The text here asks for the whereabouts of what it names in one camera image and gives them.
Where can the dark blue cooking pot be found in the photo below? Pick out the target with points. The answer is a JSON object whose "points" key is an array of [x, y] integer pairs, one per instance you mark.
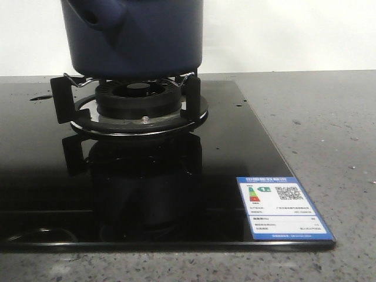
{"points": [[134, 39]]}

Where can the black glass gas cooktop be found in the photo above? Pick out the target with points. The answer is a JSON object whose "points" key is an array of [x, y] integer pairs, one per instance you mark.
{"points": [[61, 191]]}

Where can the black round gas burner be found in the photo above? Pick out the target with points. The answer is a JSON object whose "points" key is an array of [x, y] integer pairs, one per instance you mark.
{"points": [[121, 99]]}

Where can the black pot support grate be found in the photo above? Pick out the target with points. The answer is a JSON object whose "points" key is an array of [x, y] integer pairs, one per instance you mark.
{"points": [[84, 117]]}

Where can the blue white energy label sticker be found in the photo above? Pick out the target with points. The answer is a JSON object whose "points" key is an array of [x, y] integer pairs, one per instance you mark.
{"points": [[278, 208]]}

